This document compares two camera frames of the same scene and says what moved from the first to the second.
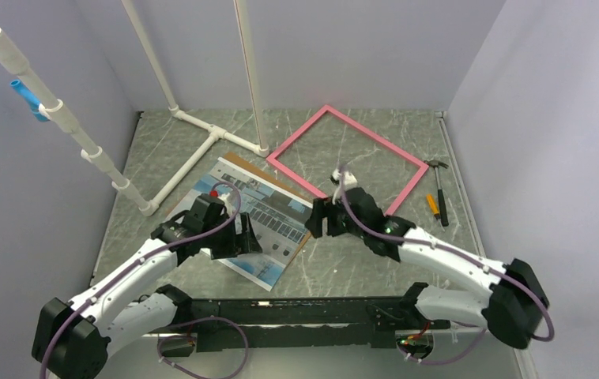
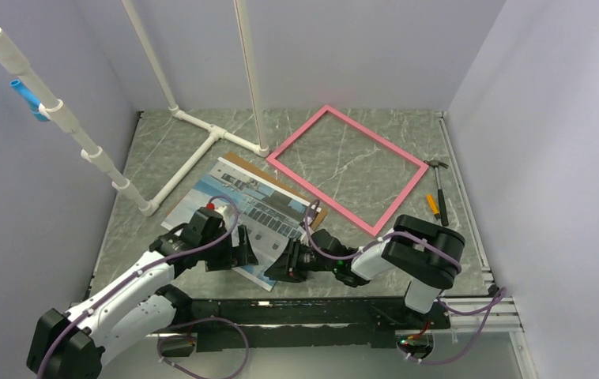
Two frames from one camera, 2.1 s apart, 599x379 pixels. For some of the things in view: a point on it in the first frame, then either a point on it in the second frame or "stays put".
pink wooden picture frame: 390,209 stays put
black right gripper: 323,208 -> 287,268
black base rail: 264,324 stays put
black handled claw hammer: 442,204 stays put
